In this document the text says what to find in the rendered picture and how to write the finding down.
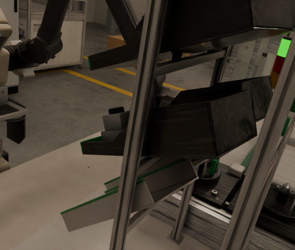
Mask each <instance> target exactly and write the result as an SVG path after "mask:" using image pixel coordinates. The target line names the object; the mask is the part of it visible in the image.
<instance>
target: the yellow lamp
mask: <svg viewBox="0 0 295 250"><path fill-rule="evenodd" d="M279 75H280V73H277V72H274V71H271V74H270V76H271V83H272V88H275V87H276V84H277V81H278V78H279Z"/></svg>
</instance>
